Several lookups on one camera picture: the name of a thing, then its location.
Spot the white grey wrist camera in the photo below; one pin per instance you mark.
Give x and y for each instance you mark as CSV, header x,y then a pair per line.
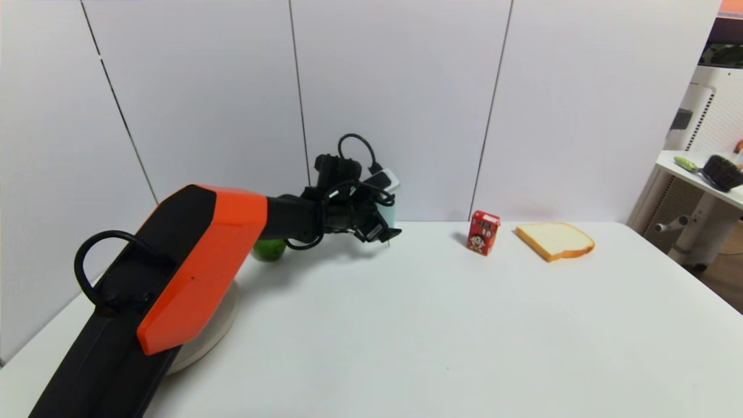
x,y
386,179

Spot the black bristle brush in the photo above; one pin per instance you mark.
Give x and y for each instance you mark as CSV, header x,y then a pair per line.
x,y
722,172

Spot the red milk carton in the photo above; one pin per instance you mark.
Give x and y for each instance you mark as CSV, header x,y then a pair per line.
x,y
483,233

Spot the white pegboard panel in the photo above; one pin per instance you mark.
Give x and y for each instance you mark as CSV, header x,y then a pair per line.
x,y
720,116

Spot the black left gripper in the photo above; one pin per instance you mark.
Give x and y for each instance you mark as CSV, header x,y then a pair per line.
x,y
374,231

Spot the slice of white bread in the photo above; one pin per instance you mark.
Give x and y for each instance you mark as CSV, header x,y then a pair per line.
x,y
556,240

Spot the beige round plate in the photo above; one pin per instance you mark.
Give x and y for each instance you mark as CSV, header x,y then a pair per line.
x,y
215,328

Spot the light blue cup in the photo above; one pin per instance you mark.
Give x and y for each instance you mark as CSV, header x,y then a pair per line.
x,y
388,216

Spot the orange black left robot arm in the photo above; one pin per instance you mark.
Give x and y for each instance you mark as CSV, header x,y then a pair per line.
x,y
191,261

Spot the green lime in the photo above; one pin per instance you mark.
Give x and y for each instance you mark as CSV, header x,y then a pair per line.
x,y
269,249

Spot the white side table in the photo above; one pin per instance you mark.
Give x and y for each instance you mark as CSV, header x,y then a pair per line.
x,y
705,223

